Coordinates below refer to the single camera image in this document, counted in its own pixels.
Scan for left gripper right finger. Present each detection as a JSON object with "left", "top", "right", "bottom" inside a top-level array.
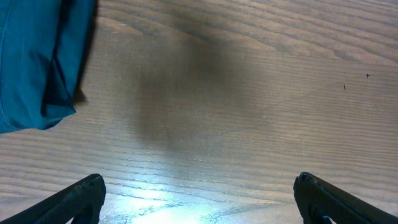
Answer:
[{"left": 293, "top": 172, "right": 397, "bottom": 224}]

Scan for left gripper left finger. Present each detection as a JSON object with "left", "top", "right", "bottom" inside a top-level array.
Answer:
[{"left": 1, "top": 174, "right": 106, "bottom": 224}]

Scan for folded navy blue shorts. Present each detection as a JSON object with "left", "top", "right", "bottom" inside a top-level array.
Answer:
[{"left": 1, "top": 0, "right": 96, "bottom": 133}]

